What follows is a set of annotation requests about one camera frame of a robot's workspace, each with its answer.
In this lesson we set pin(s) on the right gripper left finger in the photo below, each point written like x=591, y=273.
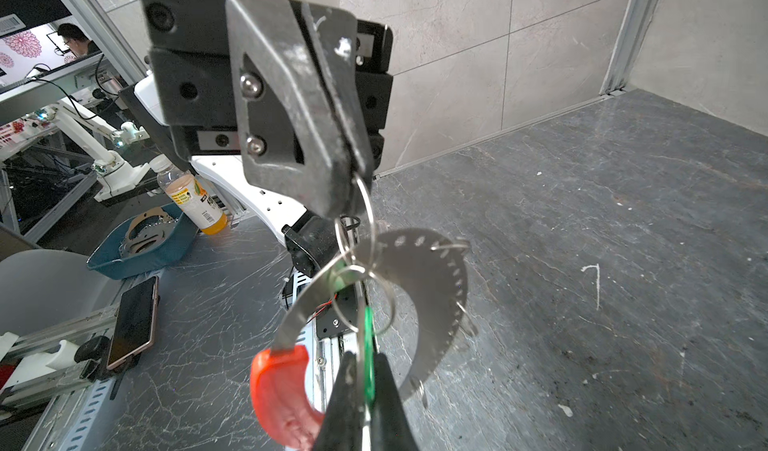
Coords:
x=341, y=427

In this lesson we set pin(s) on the plastic bottle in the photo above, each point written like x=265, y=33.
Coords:
x=183, y=188

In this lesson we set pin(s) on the green key tag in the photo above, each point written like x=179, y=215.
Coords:
x=356, y=275

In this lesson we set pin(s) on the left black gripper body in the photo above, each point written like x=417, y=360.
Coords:
x=190, y=59

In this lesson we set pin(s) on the teal tray with metal parts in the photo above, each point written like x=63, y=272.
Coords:
x=149, y=241

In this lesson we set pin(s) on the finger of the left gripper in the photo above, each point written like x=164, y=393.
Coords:
x=333, y=34
x=290, y=140

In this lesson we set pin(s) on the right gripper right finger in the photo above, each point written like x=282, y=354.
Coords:
x=389, y=428

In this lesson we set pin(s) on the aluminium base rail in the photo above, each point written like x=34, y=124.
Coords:
x=189, y=391

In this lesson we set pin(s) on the smartphone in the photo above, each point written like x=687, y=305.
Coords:
x=135, y=327

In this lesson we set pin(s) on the grey chair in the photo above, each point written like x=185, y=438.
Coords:
x=41, y=288

